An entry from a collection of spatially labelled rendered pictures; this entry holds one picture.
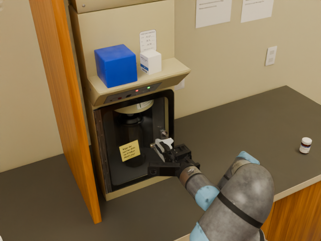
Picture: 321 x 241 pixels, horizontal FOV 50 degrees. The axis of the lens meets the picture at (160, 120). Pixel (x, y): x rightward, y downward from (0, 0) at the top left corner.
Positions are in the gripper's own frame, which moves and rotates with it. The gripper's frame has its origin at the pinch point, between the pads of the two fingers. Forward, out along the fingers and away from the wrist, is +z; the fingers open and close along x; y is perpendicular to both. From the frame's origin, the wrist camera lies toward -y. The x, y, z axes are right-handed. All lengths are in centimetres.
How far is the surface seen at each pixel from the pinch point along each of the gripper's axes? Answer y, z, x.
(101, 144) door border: -19.8, 4.4, 4.6
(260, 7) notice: 88, 48, 25
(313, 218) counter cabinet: 77, -22, -65
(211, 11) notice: 56, 48, 28
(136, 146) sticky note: -6.5, 4.3, -1.3
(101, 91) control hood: -19.4, -5.6, 31.5
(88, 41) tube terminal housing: -18.1, 5.6, 43.2
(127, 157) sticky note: -10.6, 4.3, -5.1
